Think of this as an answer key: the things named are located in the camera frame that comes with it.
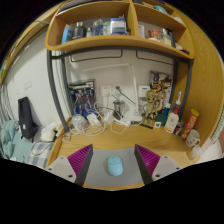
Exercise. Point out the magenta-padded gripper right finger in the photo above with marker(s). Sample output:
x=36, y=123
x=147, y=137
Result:
x=166, y=166

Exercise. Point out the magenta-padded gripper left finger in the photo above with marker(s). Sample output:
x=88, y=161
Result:
x=61, y=165

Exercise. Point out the light blue computer mouse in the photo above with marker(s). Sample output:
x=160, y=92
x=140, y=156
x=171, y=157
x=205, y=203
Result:
x=115, y=165

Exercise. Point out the grey mouse pad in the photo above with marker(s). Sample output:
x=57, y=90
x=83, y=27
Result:
x=98, y=166

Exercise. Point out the checked bedding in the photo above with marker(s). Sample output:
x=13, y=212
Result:
x=40, y=153

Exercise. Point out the clear plastic food container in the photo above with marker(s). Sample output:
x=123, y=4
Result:
x=196, y=151

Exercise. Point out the small blue packet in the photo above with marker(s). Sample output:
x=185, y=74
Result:
x=179, y=127

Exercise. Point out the small white cube clock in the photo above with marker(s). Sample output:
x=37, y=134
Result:
x=157, y=125

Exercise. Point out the white red-capped lotion bottle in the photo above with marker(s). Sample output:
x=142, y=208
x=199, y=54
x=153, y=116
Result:
x=171, y=122

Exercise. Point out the clear plastic cup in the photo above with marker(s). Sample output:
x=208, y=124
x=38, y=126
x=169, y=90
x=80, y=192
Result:
x=78, y=122

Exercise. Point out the red chips can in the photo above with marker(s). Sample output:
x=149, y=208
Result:
x=190, y=123

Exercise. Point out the small white charger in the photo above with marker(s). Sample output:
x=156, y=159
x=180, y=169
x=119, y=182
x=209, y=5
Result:
x=93, y=119

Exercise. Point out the black hanging bag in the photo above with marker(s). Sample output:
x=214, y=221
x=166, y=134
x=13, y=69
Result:
x=26, y=118

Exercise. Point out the teal blanket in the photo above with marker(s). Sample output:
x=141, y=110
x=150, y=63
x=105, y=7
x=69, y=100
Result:
x=8, y=136

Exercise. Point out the white power strip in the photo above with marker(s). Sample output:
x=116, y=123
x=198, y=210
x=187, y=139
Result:
x=122, y=122

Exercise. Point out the white power adapter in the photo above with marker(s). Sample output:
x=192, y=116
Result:
x=108, y=117

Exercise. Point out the green white striped towel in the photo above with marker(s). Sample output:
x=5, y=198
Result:
x=220, y=123

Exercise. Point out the blue robot model kit box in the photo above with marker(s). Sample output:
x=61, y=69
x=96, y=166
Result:
x=81, y=95

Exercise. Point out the metal cup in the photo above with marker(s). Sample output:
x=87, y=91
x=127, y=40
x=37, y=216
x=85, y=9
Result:
x=119, y=108

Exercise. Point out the colourful printed carton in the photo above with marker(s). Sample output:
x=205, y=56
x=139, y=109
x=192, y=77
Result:
x=160, y=78

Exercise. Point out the wooden shelf unit with items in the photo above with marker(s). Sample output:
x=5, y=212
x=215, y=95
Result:
x=100, y=41

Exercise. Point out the grey metal desk frame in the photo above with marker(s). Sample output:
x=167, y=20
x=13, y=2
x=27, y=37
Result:
x=55, y=90

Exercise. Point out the white wall-mounted box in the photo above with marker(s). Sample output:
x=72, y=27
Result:
x=143, y=91

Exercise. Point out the white wall socket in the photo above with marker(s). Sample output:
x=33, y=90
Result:
x=105, y=90
x=120, y=92

